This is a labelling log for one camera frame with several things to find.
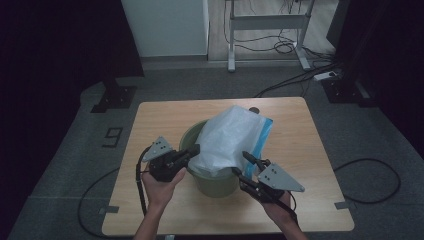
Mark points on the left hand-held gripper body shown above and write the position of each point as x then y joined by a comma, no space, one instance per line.
163,165

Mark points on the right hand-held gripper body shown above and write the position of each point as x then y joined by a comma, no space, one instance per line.
276,181

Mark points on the small dark round object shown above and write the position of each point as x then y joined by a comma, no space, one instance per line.
254,110

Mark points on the person's right hand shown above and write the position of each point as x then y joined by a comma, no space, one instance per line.
278,210

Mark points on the person's left hand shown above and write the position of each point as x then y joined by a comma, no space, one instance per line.
160,191

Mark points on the white power strip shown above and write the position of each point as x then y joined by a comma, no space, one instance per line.
325,76

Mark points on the white desk frame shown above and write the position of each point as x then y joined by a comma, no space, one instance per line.
266,21

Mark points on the white plastic bag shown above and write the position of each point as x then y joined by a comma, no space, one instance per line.
226,140

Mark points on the green plastic bucket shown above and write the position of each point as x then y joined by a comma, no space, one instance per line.
216,186

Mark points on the black stand base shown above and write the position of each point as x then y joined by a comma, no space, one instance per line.
343,91
115,96

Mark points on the white panel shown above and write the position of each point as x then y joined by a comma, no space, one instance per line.
166,26

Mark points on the black curtain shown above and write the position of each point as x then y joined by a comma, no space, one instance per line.
50,66
393,50

